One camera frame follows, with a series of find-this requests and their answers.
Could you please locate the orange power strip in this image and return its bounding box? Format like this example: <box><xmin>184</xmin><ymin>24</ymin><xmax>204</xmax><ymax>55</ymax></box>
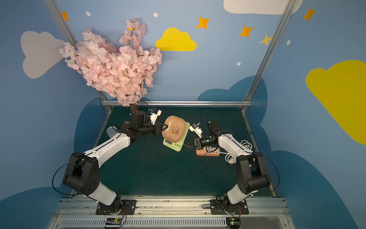
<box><xmin>196</xmin><ymin>148</ymin><xmax>220</xmax><ymax>157</ymax></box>

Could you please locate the green electronic kitchen scale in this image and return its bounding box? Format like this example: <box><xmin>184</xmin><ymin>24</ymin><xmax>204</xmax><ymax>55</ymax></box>
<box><xmin>163</xmin><ymin>122</ymin><xmax>190</xmax><ymax>152</ymax></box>

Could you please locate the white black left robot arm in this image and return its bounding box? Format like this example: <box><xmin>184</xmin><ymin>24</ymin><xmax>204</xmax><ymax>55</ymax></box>
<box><xmin>63</xmin><ymin>108</ymin><xmax>168</xmax><ymax>207</ymax></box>

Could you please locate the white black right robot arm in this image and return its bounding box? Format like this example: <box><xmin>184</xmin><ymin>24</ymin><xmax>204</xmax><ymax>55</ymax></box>
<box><xmin>189</xmin><ymin>120</ymin><xmax>271</xmax><ymax>206</ymax></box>

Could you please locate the pink panda pet bowl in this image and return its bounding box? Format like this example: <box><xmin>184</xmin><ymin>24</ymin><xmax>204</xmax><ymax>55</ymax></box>
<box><xmin>162</xmin><ymin>115</ymin><xmax>186</xmax><ymax>143</ymax></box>

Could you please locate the silver tin can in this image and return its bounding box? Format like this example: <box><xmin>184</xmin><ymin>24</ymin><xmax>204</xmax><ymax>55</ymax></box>
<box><xmin>106</xmin><ymin>126</ymin><xmax>118</xmax><ymax>138</ymax></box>

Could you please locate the artificial cherry blossom tree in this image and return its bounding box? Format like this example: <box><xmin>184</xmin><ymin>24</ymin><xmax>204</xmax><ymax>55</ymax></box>
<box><xmin>59</xmin><ymin>19</ymin><xmax>162</xmax><ymax>107</ymax></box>

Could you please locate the small black controller box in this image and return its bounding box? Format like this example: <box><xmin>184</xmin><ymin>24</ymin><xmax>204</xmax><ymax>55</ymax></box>
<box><xmin>226</xmin><ymin>217</ymin><xmax>241</xmax><ymax>229</ymax></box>

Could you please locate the small green circuit board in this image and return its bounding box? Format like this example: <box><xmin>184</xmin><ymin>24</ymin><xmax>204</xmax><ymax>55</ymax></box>
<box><xmin>104</xmin><ymin>218</ymin><xmax>124</xmax><ymax>229</ymax></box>

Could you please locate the white power strip cord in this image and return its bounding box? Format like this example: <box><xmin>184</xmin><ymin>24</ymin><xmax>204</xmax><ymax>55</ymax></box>
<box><xmin>224</xmin><ymin>139</ymin><xmax>254</xmax><ymax>164</ymax></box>

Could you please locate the aluminium frame rail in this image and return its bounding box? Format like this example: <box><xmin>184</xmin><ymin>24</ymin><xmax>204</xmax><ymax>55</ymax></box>
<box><xmin>101</xmin><ymin>100</ymin><xmax>252</xmax><ymax>107</ymax></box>

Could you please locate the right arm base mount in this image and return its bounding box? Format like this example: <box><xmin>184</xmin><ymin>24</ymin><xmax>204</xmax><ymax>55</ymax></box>
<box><xmin>209</xmin><ymin>196</ymin><xmax>249</xmax><ymax>215</ymax></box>

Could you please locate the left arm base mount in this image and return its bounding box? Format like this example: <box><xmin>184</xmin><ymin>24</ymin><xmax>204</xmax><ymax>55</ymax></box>
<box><xmin>95</xmin><ymin>198</ymin><xmax>137</xmax><ymax>216</ymax></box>

